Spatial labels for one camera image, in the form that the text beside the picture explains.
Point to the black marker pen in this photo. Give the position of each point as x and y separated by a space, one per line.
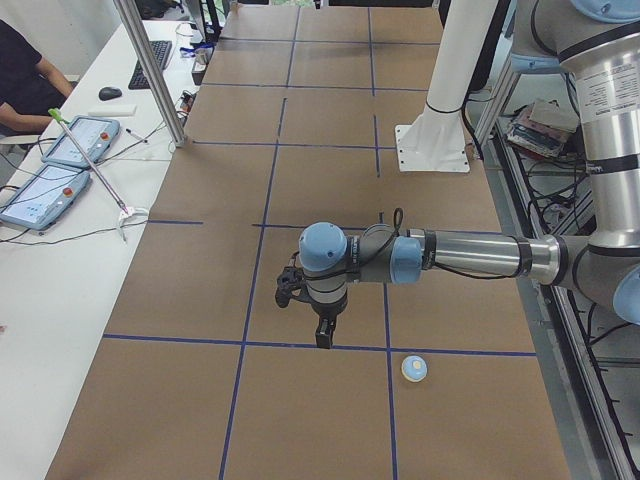
140 138

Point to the stack of magazines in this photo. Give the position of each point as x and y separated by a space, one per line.
542 128

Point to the long silver grabber stick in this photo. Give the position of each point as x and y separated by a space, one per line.
126 211

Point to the upper blue teach pendant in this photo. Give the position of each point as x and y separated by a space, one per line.
95 136

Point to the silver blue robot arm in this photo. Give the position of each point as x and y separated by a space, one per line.
598 43

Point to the blue teach pendant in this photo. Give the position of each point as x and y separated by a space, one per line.
95 136
43 199

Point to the aluminium frame post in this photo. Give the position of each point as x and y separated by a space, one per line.
133 24

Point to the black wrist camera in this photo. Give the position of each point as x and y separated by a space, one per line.
290 286

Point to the black computer mouse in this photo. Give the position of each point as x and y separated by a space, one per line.
109 93

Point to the blue white service bell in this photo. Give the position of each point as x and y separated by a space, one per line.
414 368

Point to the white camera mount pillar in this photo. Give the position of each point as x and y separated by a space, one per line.
435 141

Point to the lower blue teach pendant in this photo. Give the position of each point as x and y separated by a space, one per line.
43 199

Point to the seated person in black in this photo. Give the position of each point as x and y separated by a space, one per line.
30 86

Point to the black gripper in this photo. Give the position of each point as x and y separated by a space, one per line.
328 313

